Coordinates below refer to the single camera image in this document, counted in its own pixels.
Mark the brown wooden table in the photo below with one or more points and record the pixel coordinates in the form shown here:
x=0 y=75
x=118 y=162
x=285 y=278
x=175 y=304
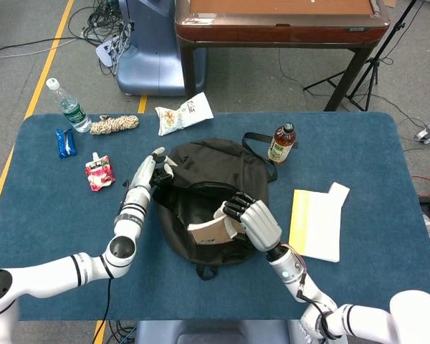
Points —
x=279 y=34

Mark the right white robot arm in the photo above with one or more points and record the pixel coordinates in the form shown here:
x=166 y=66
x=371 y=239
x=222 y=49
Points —
x=297 y=279

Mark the amber tea bottle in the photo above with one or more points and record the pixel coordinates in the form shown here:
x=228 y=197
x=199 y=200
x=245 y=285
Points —
x=281 y=145

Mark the black tripod stand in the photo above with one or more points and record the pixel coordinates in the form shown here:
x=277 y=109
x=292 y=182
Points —
x=371 y=71

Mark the clear water bottle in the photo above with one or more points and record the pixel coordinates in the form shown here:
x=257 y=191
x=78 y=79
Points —
x=71 y=111

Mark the grey robot torso base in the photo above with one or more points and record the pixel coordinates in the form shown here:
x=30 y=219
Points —
x=218 y=333

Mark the pink jelly pouch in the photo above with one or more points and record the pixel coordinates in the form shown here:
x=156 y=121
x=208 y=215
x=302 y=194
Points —
x=100 y=172

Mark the white power strip with plugs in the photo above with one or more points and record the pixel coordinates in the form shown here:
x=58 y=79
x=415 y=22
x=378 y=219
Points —
x=105 y=53

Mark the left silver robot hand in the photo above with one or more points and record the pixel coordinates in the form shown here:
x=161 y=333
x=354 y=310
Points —
x=143 y=172

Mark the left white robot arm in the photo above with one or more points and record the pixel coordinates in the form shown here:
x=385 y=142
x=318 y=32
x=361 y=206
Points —
x=125 y=233

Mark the brown spiral notebook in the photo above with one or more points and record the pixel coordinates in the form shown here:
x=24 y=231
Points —
x=209 y=231

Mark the blue-grey machine base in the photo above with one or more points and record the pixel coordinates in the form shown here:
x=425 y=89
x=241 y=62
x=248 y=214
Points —
x=154 y=53

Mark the black fabric backpack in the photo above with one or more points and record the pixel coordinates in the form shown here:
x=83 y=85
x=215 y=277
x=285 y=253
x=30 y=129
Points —
x=215 y=161

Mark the blue snack packet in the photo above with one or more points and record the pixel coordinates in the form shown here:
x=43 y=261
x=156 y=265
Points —
x=65 y=143

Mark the white paper slip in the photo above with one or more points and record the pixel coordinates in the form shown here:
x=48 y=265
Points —
x=340 y=190

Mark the white snack bag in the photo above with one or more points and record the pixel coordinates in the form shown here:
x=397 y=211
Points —
x=181 y=114

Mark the blue felt table mat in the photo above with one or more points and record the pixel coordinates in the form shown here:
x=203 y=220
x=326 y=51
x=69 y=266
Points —
x=57 y=222

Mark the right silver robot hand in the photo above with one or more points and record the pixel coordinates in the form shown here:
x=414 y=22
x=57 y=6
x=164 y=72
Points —
x=259 y=225

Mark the yellow white paper pad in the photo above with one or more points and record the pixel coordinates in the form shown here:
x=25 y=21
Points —
x=315 y=225

